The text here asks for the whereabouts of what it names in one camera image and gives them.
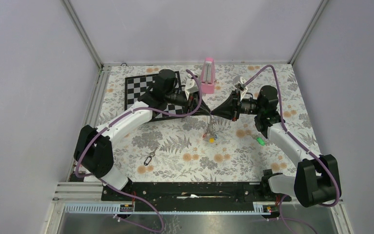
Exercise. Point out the grey slotted cable duct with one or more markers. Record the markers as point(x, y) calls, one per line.
point(166, 209)

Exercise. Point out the keyring with coloured key tags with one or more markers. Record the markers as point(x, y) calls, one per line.
point(209, 134)

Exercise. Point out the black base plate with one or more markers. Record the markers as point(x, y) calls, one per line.
point(205, 192)

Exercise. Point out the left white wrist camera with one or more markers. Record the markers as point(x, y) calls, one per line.
point(192, 88)

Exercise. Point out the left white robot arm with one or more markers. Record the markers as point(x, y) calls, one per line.
point(94, 148)

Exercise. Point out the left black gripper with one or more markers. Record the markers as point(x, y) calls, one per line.
point(203, 110)

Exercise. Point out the black white chessboard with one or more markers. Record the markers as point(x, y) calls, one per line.
point(136, 86)

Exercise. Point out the black carabiner key clip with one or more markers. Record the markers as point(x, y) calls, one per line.
point(149, 157)

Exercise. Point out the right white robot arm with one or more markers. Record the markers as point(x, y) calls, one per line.
point(317, 177)

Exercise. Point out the pink metronome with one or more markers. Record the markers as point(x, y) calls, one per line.
point(207, 76)

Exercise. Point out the floral table mat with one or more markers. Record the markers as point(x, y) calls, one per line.
point(182, 154)

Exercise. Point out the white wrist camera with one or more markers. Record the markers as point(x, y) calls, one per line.
point(239, 84)
point(192, 88)

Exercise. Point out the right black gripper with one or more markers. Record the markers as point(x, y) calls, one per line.
point(230, 108)

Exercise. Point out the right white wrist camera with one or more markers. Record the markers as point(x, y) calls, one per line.
point(239, 84)

